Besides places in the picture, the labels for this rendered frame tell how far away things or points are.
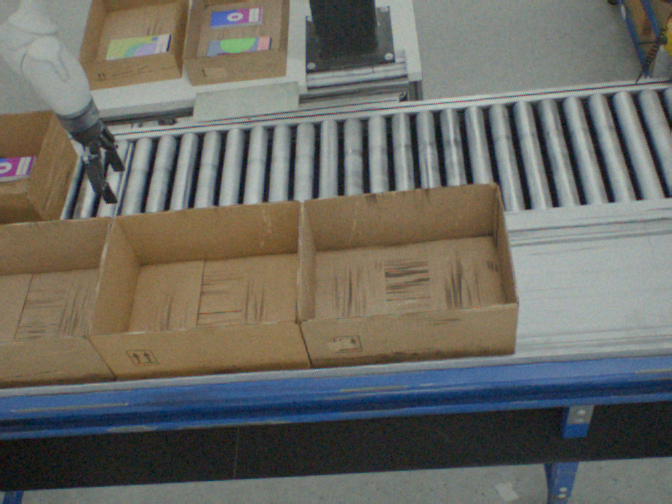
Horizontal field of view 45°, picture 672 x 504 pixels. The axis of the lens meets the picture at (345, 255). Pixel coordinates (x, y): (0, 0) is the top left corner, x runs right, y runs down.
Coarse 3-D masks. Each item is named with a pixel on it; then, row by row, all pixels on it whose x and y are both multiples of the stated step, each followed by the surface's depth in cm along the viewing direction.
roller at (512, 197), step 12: (492, 108) 213; (504, 108) 213; (492, 120) 211; (504, 120) 209; (492, 132) 209; (504, 132) 207; (504, 144) 204; (504, 156) 202; (504, 168) 199; (516, 168) 200; (504, 180) 197; (516, 180) 197; (504, 192) 195; (516, 192) 194; (504, 204) 194; (516, 204) 192
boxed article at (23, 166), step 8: (0, 160) 221; (8, 160) 221; (16, 160) 220; (24, 160) 220; (32, 160) 219; (0, 168) 219; (8, 168) 219; (16, 168) 218; (24, 168) 218; (32, 168) 218; (0, 176) 217; (8, 176) 217; (16, 176) 216; (24, 176) 216
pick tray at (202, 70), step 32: (192, 0) 243; (224, 0) 254; (256, 0) 254; (288, 0) 249; (192, 32) 239; (224, 32) 246; (256, 32) 244; (288, 32) 243; (192, 64) 227; (224, 64) 227; (256, 64) 227
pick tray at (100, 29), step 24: (96, 0) 253; (120, 0) 258; (144, 0) 258; (168, 0) 258; (96, 24) 250; (120, 24) 256; (144, 24) 253; (168, 24) 252; (96, 48) 248; (96, 72) 233; (120, 72) 233; (144, 72) 234; (168, 72) 234
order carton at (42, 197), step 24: (0, 120) 211; (24, 120) 211; (48, 120) 211; (0, 144) 218; (24, 144) 218; (48, 144) 204; (48, 168) 203; (72, 168) 217; (0, 192) 216; (24, 192) 191; (48, 192) 202; (0, 216) 197; (24, 216) 198; (48, 216) 201
